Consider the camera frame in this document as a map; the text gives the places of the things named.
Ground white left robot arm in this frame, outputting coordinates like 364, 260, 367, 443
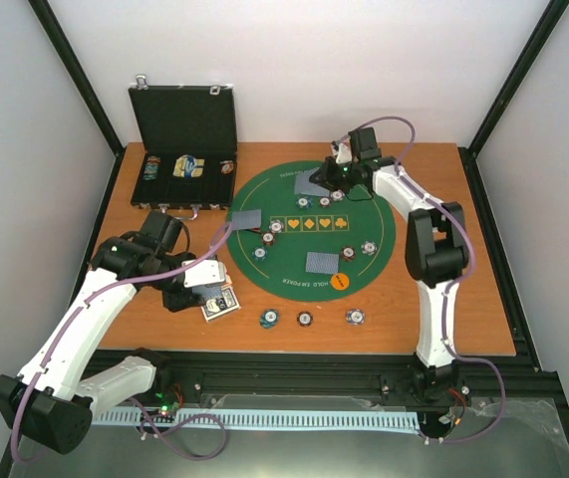
0, 210, 203, 464

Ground orange big blind button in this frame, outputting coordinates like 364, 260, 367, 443
330, 272, 350, 291

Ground yellow card box in case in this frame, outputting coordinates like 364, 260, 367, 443
172, 154, 205, 178

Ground brown chip top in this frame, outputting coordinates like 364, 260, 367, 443
319, 197, 332, 208

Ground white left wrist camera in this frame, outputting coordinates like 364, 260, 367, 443
182, 259, 226, 288

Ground brown chip stack on table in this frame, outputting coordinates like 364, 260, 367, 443
297, 311, 313, 327

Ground black poker chip case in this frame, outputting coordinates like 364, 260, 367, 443
129, 75, 238, 213

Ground teal chip top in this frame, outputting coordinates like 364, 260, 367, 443
296, 197, 312, 209

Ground red chip in case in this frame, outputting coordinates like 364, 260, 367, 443
220, 160, 235, 174

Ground green round poker mat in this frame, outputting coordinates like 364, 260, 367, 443
227, 160, 397, 302

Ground teal chip stack on table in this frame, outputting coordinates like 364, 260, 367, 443
259, 309, 279, 330

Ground chip row in case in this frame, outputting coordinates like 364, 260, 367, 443
142, 156, 160, 181

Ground light blue cable duct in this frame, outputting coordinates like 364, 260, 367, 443
93, 406, 420, 434

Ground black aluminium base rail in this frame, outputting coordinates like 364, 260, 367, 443
160, 352, 566, 411

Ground face-down cards top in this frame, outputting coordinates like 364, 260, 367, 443
294, 167, 330, 197

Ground blue card box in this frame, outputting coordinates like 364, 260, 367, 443
200, 287, 241, 323

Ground purple chip top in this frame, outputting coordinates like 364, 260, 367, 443
330, 190, 345, 202

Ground face-down cards bottom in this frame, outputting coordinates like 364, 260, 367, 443
305, 252, 340, 275

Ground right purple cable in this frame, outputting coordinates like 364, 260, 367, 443
336, 117, 507, 444

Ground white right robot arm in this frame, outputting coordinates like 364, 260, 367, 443
310, 127, 475, 403

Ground face-down cards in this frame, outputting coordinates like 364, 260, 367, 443
294, 167, 330, 197
305, 252, 340, 275
231, 209, 262, 231

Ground purple chip stack on table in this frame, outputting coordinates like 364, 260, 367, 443
346, 309, 366, 325

